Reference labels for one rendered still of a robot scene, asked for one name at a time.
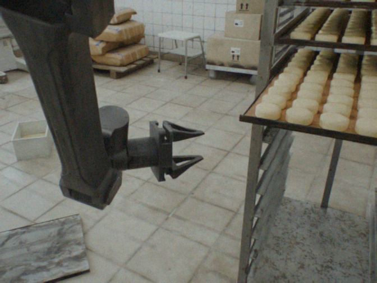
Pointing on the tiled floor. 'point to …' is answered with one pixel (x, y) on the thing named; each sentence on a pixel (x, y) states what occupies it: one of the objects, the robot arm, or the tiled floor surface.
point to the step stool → (182, 47)
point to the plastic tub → (32, 140)
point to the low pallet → (118, 71)
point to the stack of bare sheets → (44, 252)
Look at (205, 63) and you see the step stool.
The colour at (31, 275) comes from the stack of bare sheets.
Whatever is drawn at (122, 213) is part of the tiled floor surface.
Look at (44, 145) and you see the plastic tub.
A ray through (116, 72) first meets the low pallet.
